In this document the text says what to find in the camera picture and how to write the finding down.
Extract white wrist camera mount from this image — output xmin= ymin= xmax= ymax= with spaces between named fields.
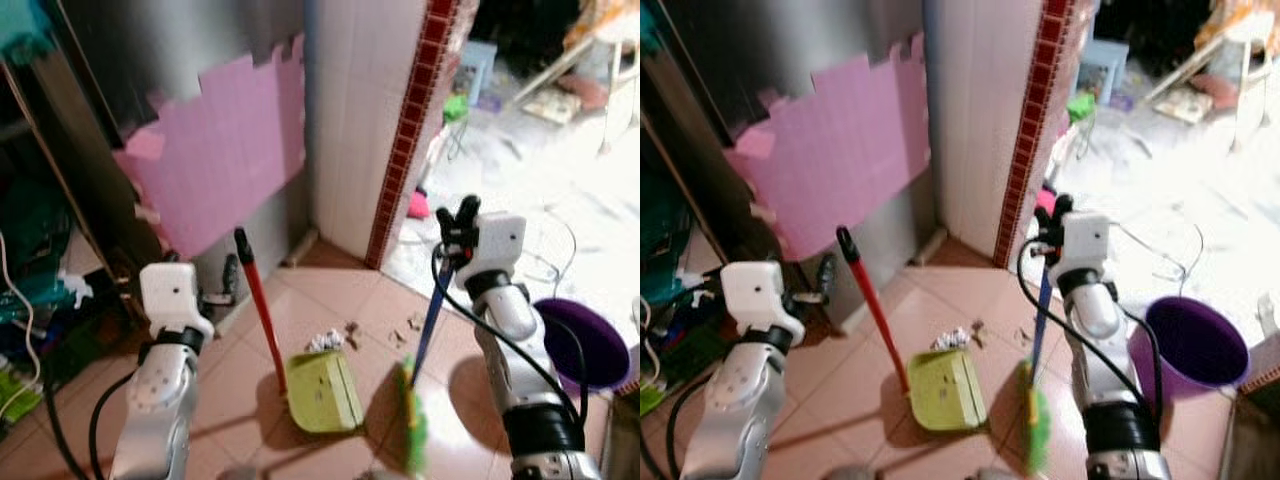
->
xmin=468 ymin=213 xmax=529 ymax=293
xmin=138 ymin=262 xmax=214 ymax=341
xmin=720 ymin=262 xmax=807 ymax=346
xmin=1058 ymin=212 xmax=1114 ymax=289

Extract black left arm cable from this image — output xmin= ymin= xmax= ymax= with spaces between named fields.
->
xmin=40 ymin=365 xmax=136 ymax=480
xmin=665 ymin=375 xmax=711 ymax=480

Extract picture book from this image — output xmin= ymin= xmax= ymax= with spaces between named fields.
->
xmin=522 ymin=88 xmax=581 ymax=125
xmin=1155 ymin=88 xmax=1213 ymax=125

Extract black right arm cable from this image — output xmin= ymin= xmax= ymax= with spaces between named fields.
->
xmin=1017 ymin=240 xmax=1166 ymax=421
xmin=430 ymin=245 xmax=591 ymax=431

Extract purple plastic bucket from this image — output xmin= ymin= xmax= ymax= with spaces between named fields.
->
xmin=533 ymin=297 xmax=632 ymax=398
xmin=1143 ymin=296 xmax=1251 ymax=404

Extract wooden chair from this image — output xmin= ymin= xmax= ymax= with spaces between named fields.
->
xmin=1140 ymin=0 xmax=1280 ymax=151
xmin=510 ymin=0 xmax=641 ymax=156

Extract blue plastic stool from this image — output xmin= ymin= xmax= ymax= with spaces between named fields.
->
xmin=460 ymin=40 xmax=499 ymax=101
xmin=1080 ymin=38 xmax=1131 ymax=106

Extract pink pillow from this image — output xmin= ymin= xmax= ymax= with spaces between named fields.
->
xmin=557 ymin=75 xmax=608 ymax=111
xmin=1190 ymin=72 xmax=1241 ymax=109

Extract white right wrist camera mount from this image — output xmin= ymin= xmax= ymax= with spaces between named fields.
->
xmin=468 ymin=213 xmax=529 ymax=293
xmin=1058 ymin=212 xmax=1114 ymax=289

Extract black floor cable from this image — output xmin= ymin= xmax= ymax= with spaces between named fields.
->
xmin=1110 ymin=218 xmax=1207 ymax=301
xmin=525 ymin=205 xmax=583 ymax=296

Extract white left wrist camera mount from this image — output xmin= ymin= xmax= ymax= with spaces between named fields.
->
xmin=138 ymin=262 xmax=214 ymax=341
xmin=720 ymin=262 xmax=807 ymax=346

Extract green broom blue handle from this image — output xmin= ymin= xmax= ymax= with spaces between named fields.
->
xmin=395 ymin=250 xmax=471 ymax=478
xmin=1015 ymin=258 xmax=1059 ymax=478

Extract pink foam mat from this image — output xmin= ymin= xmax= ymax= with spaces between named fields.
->
xmin=725 ymin=35 xmax=932 ymax=263
xmin=112 ymin=35 xmax=307 ymax=263

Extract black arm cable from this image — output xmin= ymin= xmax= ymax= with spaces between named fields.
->
xmin=665 ymin=375 xmax=711 ymax=480
xmin=40 ymin=365 xmax=136 ymax=480
xmin=1017 ymin=240 xmax=1166 ymax=421
xmin=430 ymin=245 xmax=591 ymax=431

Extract green dustpan red handle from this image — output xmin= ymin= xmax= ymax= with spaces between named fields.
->
xmin=233 ymin=227 xmax=367 ymax=434
xmin=836 ymin=226 xmax=989 ymax=433

